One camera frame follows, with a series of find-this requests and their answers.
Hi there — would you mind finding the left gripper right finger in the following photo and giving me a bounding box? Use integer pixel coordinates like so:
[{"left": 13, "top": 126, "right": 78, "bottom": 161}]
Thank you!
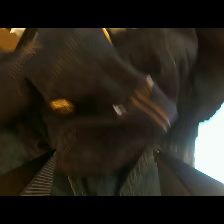
[{"left": 155, "top": 149, "right": 224, "bottom": 197}]

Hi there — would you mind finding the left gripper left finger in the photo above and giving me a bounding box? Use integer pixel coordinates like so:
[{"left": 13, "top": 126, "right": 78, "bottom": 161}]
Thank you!
[{"left": 0, "top": 150, "right": 58, "bottom": 197}]

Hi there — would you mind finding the black garment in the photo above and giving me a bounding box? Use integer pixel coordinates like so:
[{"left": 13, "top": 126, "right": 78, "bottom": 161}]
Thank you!
[{"left": 0, "top": 28, "right": 224, "bottom": 197}]

